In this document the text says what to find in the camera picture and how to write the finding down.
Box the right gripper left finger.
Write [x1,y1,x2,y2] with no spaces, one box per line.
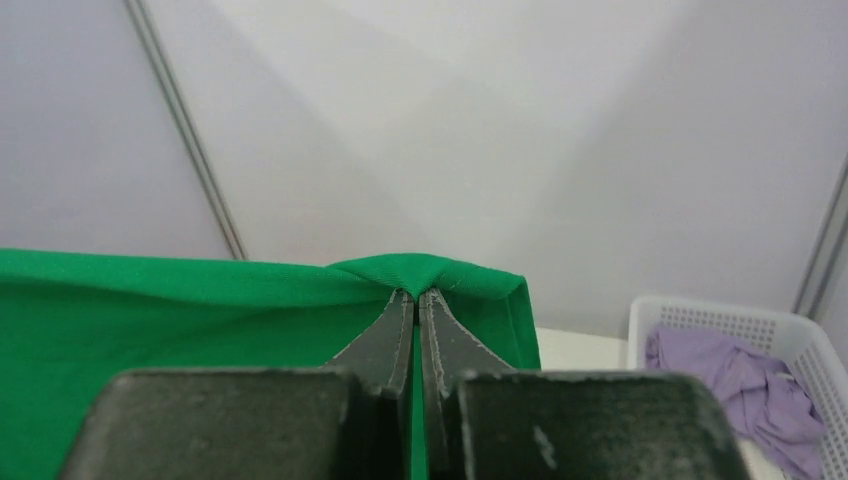
[59,290,415,479]

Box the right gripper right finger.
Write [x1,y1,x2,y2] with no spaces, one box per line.
[419,289,749,479]

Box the green t-shirt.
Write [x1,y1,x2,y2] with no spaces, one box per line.
[1,249,541,479]

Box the crumpled purple t-shirt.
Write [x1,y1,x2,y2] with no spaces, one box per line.
[644,325,827,479]

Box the white plastic basket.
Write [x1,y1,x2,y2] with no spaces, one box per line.
[627,295,847,479]

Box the right aluminium corner post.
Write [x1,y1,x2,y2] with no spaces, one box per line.
[792,159,847,321]

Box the aluminium corner post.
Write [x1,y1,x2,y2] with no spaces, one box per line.
[123,0,248,261]
[792,159,847,321]

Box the left aluminium corner post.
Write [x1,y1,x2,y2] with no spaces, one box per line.
[123,0,248,261]

